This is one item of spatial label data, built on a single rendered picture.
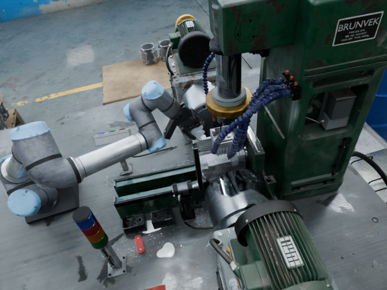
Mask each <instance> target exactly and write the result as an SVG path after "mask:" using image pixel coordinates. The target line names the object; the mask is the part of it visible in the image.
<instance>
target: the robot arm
mask: <svg viewBox="0 0 387 290"><path fill-rule="evenodd" d="M155 109H158V110H160V111H161V112H162V113H163V114H164V115H165V116H166V117H168V118H170V120H169V122H168V125H167V126H166V128H165V130H164V135H163V134H162V133H161V131H160V128H159V126H158V124H157V122H156V120H155V118H154V116H153V114H152V111H154V110H155ZM123 112H124V115H125V117H126V118H127V119H128V120H129V121H130V122H135V123H136V125H137V127H138V129H139V131H140V132H138V133H135V134H133V135H131V136H128V137H126V138H123V139H120V140H118V141H116V142H113V143H111V144H108V145H106V146H104V147H101V148H98V149H96V150H94V151H91V152H89V153H86V154H83V155H81V156H79V157H76V158H72V157H68V158H66V159H63V157H62V154H61V153H60V151H59V149H58V146H57V145H56V143H55V140H54V138H53V136H52V134H51V132H50V129H49V128H48V126H47V124H46V123H45V122H43V121H37V122H33V123H29V124H25V125H22V126H19V127H17V128H15V129H13V130H11V131H10V132H9V136H10V140H11V141H12V143H13V145H12V155H8V156H6V157H3V158H1V159H0V180H1V183H2V185H3V187H4V188H5V191H6V193H7V195H8V196H9V199H8V202H7V204H8V207H9V209H10V211H11V212H12V213H13V214H15V215H17V216H20V217H26V216H32V215H34V214H45V213H48V212H50V211H52V210H53V209H54V208H55V207H56V205H57V203H58V199H59V196H58V192H57V190H56V188H68V187H71V186H74V185H77V184H79V183H81V182H82V181H83V179H84V178H85V177H87V176H89V175H92V174H94V173H96V172H98V171H101V170H103V169H105V168H108V167H110V166H112V165H114V164H116V163H119V162H121V161H123V160H125V159H127V158H130V157H132V156H134V155H136V154H139V153H141V152H143V151H146V150H149V151H150V153H152V152H155V151H158V150H160V149H162V148H164V147H165V146H166V141H165V139H169V140H170V139H171V137H172V135H173V133H174V131H175V129H176V127H177V126H178V127H179V128H180V129H181V131H182V132H183V133H184V134H186V135H187V136H188V137H189V138H190V139H192V140H197V141H199V140H202V139H201V136H202V135H203V134H204V133H205V131H204V130H202V129H203V126H202V125H201V123H200V122H199V116H198V114H197V113H196V112H195V111H194V110H193V109H192V108H190V109H189V108H188V107H187V106H186V103H185V102H182V103H179V102H178V101H177V100H176V99H175V98H174V97H173V96H172V95H171V94H170V93H169V92H167V91H166V90H165V88H164V87H163V86H162V85H160V84H159V83H158V82H157V81H149V82H148V83H147V84H146V85H144V87H143V89H142V95H141V96H139V97H138V98H136V99H134V100H132V101H131V102H129V103H128V104H127V105H126V106H125V107H124V109H123ZM198 123H199V124H198ZM201 130H202V131H201ZM163 136H164V137H163ZM164 138H165V139H164Z"/></svg>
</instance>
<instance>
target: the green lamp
mask: <svg viewBox="0 0 387 290"><path fill-rule="evenodd" d="M107 240H108V237H107V235H106V233H105V232H104V236H103V238H102V239H101V240H100V241H98V242H95V243H92V242H90V243H91V244H92V246H93V247H95V248H101V247H103V246H104V245H105V244H106V243H107Z"/></svg>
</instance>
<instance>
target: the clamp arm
mask: <svg viewBox="0 0 387 290"><path fill-rule="evenodd" d="M192 151H193V158H194V162H195V170H196V177H197V183H196V185H197V186H196V187H197V188H199V190H204V188H203V180H202V178H204V177H203V173H202V171H201V166H200V158H199V152H200V148H199V146H198V145H197V143H193V144H192Z"/></svg>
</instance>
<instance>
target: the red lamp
mask: <svg viewBox="0 0 387 290"><path fill-rule="evenodd" d="M99 229H100V224H99V222H98V220H97V219H96V222H95V224H94V225H93V226H92V227H91V228H89V229H87V230H82V229H81V231H82V232H83V234H84V235H86V236H93V235H95V234H96V233H98V231H99Z"/></svg>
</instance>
